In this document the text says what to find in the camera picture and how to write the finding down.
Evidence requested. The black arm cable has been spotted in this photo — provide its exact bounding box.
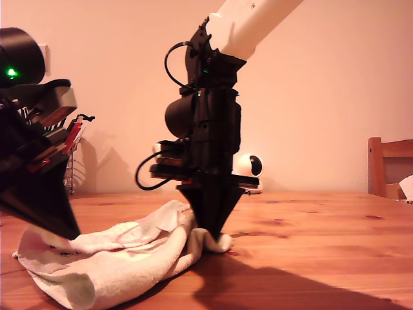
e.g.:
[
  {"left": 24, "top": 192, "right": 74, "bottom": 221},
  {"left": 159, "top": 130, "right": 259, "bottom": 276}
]
[
  {"left": 164, "top": 41, "right": 194, "bottom": 90},
  {"left": 134, "top": 151, "right": 178, "bottom": 192}
]

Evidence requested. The white light switch plate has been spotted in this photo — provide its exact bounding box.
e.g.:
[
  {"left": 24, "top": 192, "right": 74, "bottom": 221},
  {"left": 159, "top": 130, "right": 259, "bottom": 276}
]
[{"left": 40, "top": 44, "right": 52, "bottom": 75}]

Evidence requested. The wooden chair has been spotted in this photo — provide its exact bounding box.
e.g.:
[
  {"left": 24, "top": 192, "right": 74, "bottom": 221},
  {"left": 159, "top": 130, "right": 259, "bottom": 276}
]
[{"left": 367, "top": 136, "right": 413, "bottom": 200}]

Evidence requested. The red chopstick sleeve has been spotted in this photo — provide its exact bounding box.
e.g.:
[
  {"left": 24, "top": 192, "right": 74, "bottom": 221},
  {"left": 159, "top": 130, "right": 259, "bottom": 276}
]
[{"left": 64, "top": 116, "right": 83, "bottom": 152}]

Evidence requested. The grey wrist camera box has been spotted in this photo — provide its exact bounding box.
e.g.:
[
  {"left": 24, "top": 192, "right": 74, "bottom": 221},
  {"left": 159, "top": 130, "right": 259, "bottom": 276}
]
[
  {"left": 19, "top": 79, "right": 78, "bottom": 127},
  {"left": 151, "top": 139, "right": 193, "bottom": 165}
]

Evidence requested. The white tissue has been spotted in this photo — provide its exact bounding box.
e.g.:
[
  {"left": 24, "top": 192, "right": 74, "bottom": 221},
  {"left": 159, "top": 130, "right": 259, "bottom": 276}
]
[{"left": 398, "top": 175, "right": 413, "bottom": 205}]

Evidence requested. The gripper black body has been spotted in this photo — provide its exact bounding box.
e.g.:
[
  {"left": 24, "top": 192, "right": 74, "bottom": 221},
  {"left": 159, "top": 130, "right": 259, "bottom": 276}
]
[{"left": 150, "top": 129, "right": 261, "bottom": 191}]

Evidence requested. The cream terry tea towel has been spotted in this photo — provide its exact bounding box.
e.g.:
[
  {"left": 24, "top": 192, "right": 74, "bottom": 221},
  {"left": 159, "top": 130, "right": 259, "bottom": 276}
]
[{"left": 12, "top": 199, "right": 234, "bottom": 310}]

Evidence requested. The white round security camera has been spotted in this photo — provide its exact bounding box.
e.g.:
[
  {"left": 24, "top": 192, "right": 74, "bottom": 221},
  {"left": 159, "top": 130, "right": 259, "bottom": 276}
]
[{"left": 232, "top": 154, "right": 264, "bottom": 194}]

